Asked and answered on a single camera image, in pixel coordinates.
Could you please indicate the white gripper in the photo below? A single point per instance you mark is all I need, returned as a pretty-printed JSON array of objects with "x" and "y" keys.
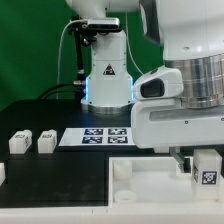
[{"x": 159, "y": 120}]

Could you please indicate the white square tabletop part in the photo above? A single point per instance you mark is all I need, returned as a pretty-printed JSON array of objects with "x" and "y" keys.
[{"x": 152, "y": 180}]

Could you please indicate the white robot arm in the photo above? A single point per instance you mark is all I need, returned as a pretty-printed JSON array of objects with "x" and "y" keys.
[{"x": 191, "y": 33}]

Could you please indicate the white L-shaped obstacle fence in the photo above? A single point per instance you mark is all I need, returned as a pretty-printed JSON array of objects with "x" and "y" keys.
[{"x": 197, "y": 213}]

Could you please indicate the AprilTag base sheet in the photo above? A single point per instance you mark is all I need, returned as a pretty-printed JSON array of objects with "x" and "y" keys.
[{"x": 104, "y": 136}]

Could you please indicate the fixed camera on pole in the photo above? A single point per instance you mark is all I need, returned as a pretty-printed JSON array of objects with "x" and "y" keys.
[{"x": 103, "y": 24}]

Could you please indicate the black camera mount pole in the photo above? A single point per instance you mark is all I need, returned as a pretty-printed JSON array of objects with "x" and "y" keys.
[{"x": 83, "y": 37}]

